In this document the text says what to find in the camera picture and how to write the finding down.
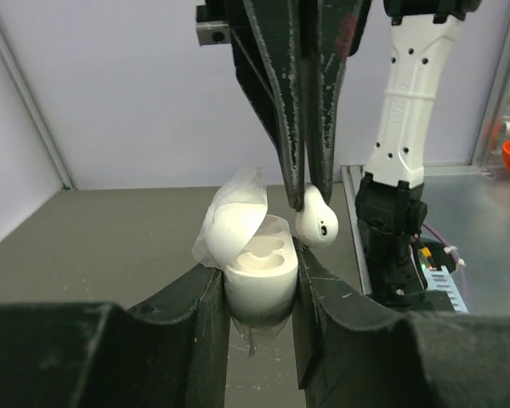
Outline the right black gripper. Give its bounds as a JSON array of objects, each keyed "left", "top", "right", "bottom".
[{"left": 195, "top": 0, "right": 370, "bottom": 212}]

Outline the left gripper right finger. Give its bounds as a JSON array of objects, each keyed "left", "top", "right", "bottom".
[{"left": 292, "top": 244, "right": 510, "bottom": 407}]

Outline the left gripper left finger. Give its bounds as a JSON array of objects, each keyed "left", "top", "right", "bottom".
[{"left": 0, "top": 265, "right": 230, "bottom": 407}]

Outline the white earbud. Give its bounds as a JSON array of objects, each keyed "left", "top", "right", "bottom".
[{"left": 295, "top": 185, "right": 339, "bottom": 248}]

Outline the white oval case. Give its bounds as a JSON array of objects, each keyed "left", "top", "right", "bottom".
[{"left": 192, "top": 167, "right": 298, "bottom": 355}]

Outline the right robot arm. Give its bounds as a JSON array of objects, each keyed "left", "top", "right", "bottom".
[{"left": 195, "top": 1, "right": 479, "bottom": 311}]

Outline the grey cable duct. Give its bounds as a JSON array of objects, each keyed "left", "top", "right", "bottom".
[{"left": 422, "top": 265, "right": 469, "bottom": 314}]

